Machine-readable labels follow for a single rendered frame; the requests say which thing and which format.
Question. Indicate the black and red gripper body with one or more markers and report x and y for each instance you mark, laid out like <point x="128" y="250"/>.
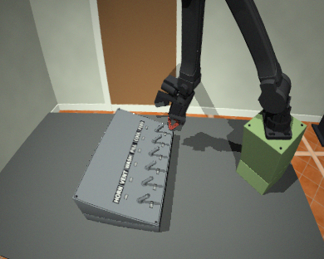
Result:
<point x="181" y="117"/>

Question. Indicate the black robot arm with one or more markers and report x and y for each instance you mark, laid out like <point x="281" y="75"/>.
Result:
<point x="275" y="90"/>

